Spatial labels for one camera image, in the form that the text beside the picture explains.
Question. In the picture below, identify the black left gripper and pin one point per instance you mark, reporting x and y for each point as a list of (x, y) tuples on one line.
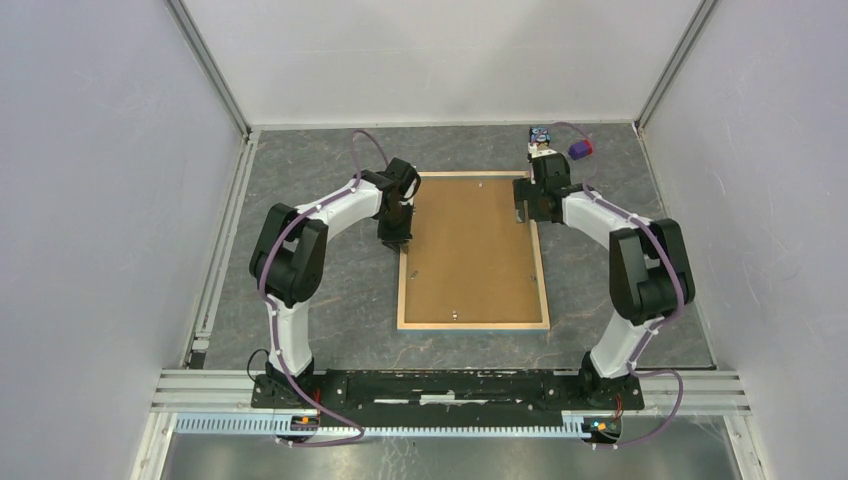
[(397, 239)]

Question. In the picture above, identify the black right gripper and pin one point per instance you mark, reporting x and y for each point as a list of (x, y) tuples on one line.
[(524, 190)]

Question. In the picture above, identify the brown cardboard backing board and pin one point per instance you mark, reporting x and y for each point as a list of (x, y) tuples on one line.
[(470, 258)]

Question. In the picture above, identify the wooden picture frame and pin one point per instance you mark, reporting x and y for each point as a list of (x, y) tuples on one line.
[(543, 298)]

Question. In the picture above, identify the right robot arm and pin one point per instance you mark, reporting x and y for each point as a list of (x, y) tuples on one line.
[(650, 277)]

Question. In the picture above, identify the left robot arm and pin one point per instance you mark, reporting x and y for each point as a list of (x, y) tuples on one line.
[(289, 257)]

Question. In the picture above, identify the blue owl toy block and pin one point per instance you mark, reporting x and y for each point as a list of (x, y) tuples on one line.
[(539, 135)]

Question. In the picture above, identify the purple and red block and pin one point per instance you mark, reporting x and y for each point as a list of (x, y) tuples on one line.
[(580, 149)]

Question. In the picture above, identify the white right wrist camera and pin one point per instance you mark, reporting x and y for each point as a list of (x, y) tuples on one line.
[(537, 150)]

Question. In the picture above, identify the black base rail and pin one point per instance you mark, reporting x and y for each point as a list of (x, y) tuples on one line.
[(446, 398)]

